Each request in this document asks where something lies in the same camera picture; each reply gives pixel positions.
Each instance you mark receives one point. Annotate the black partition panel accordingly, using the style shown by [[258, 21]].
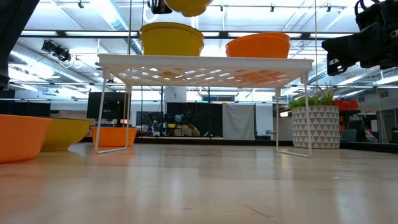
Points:
[[208, 112]]

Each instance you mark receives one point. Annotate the grey hanging cloth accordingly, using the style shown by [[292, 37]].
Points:
[[238, 121]]

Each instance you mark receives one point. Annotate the succulent in white patterned pot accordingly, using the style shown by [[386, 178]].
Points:
[[315, 127]]

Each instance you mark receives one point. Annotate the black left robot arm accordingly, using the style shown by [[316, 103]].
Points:
[[12, 25]]

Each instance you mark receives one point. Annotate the black low cabinet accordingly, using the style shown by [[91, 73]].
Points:
[[25, 109]]

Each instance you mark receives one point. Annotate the person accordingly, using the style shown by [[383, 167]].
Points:
[[186, 129]]

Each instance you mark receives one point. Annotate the black aluminium table frame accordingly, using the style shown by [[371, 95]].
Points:
[[367, 147]]

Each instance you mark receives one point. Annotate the black monitor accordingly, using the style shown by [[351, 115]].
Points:
[[109, 105]]

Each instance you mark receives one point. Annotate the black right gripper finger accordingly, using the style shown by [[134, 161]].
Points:
[[354, 37], [351, 54]]

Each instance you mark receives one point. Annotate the red storage bin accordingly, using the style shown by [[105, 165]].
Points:
[[345, 104]]

